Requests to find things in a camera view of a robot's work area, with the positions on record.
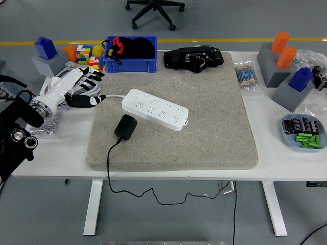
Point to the yellow ball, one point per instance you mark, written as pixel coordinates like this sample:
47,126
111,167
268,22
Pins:
97,50

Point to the large colourful puzzle cube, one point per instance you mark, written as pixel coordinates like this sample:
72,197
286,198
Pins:
83,54

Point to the small colourful puzzle cube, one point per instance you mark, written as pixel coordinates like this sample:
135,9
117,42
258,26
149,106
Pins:
95,63

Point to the blue block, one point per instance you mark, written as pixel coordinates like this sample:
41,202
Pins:
300,79
45,48

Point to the orange cone-shaped piece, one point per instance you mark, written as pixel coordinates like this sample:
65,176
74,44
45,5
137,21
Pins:
69,53

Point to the black office chair base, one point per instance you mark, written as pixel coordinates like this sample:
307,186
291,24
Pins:
155,6

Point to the black machine part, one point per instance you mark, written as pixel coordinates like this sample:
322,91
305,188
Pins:
178,58

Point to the grey-brown mat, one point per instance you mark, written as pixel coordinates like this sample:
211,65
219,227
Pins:
204,127

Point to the black capacitor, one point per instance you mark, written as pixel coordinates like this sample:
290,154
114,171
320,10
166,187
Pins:
305,125
315,127
296,125
288,126

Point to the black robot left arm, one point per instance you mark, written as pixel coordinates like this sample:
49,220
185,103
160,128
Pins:
12,143

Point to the clear plastic bag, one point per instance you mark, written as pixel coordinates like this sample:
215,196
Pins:
309,56
315,109

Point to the black round motor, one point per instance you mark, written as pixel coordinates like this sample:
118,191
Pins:
318,71
322,81

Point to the white power strip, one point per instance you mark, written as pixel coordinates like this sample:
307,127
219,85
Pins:
153,109

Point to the clear bag of resistors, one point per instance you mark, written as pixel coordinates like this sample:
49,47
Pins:
246,76

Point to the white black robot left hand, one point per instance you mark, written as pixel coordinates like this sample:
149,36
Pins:
61,88

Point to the orange cylinder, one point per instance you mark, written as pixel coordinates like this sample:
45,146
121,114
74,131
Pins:
279,42
286,57

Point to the white table leg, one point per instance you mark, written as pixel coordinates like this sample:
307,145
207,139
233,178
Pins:
93,206
274,206

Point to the table control panel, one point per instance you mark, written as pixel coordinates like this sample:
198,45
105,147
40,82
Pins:
316,183

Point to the blue plastic bin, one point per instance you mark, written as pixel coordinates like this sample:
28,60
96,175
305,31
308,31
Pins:
132,65

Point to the grey block with two holes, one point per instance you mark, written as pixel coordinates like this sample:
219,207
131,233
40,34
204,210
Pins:
268,63

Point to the grey-blue plate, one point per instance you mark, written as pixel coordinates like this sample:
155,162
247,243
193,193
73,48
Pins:
290,143

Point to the clear bag of metal nuts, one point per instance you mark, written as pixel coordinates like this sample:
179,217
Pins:
48,127

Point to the grey block holder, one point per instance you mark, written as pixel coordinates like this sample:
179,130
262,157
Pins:
51,65
286,95

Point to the green battery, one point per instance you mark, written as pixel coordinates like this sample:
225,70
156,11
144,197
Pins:
302,139
310,146
318,140
303,135

